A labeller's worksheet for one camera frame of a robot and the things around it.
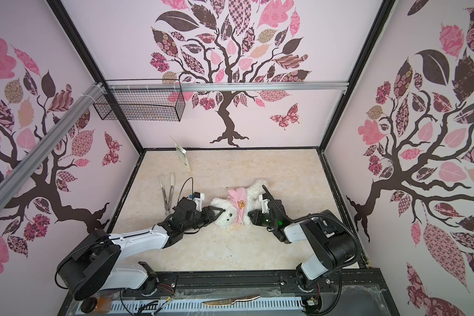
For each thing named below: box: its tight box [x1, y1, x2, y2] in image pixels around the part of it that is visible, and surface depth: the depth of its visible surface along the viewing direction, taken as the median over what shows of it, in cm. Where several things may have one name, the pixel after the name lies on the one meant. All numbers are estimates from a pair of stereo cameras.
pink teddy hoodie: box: [227, 187, 247, 226], surface depth 89 cm
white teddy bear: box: [210, 179, 268, 230], surface depth 89 cm
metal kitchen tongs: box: [159, 173, 176, 216], surface depth 102 cm
